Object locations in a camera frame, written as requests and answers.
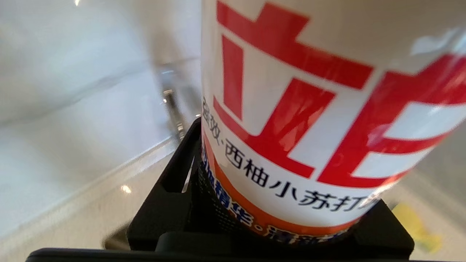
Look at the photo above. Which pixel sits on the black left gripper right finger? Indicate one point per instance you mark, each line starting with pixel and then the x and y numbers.
pixel 386 233

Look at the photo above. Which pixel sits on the white orange dish soap bottle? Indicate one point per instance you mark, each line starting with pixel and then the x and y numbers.
pixel 309 109

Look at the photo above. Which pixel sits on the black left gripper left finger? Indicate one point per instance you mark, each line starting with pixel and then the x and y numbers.
pixel 171 203

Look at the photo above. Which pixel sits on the yellow sponge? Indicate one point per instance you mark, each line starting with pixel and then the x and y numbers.
pixel 415 225

